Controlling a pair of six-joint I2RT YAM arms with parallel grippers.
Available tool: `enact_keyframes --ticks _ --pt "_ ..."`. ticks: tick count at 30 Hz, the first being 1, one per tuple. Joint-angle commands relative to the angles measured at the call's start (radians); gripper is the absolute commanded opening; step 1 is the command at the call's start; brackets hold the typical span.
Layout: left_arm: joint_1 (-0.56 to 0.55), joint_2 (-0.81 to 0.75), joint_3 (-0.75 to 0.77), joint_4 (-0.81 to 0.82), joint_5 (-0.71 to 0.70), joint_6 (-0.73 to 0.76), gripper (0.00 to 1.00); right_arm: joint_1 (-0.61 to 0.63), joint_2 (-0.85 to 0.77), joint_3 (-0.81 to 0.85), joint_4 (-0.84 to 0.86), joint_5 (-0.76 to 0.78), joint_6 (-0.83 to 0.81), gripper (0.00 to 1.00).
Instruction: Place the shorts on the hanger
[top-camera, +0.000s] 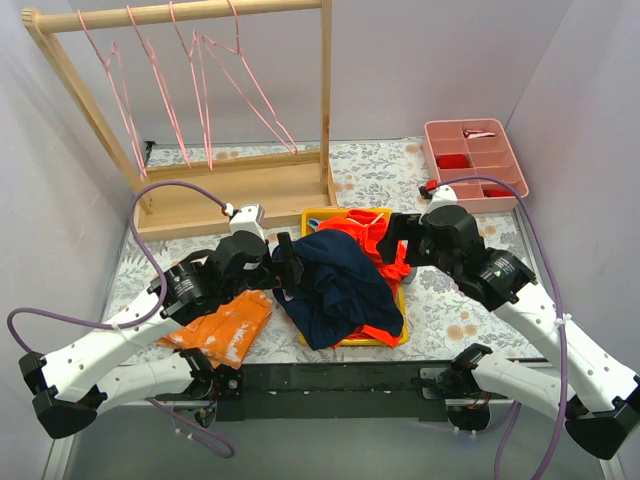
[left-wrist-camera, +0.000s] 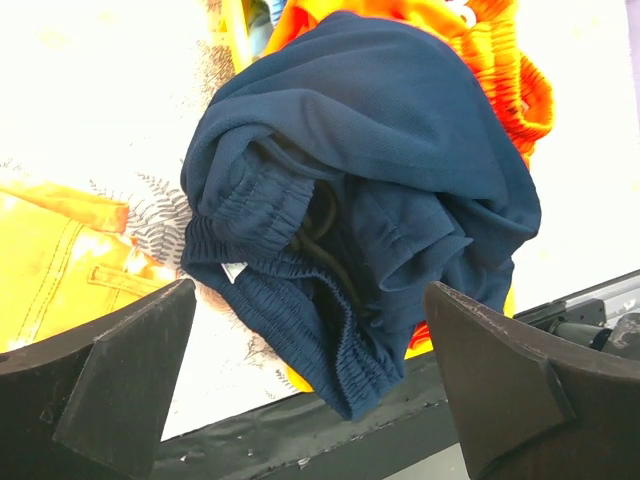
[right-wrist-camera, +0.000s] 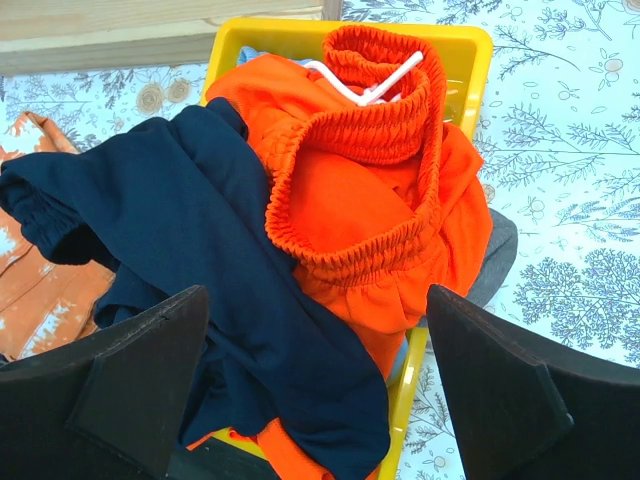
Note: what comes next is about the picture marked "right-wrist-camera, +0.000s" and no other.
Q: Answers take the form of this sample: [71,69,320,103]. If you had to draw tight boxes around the orange white patterned shorts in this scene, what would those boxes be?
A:
[0,110,117,362]

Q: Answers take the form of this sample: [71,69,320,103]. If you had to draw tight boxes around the bright orange shorts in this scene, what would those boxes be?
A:
[185,24,495,480]

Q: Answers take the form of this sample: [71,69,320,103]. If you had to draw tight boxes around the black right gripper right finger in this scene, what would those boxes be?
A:
[427,285,639,480]

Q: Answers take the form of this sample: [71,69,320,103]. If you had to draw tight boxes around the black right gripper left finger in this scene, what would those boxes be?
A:
[1,286,208,479]

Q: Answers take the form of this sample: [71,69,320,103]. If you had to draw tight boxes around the grey cloth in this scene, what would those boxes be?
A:
[417,208,519,329]

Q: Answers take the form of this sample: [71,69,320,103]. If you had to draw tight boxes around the wooden clothes rack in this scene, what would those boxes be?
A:
[1,0,343,76]

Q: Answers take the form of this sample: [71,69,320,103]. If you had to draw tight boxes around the yellow plastic tray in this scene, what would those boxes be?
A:
[198,17,495,480]

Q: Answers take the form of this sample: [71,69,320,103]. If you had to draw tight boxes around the navy blue shorts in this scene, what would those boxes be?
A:
[1,98,390,479]

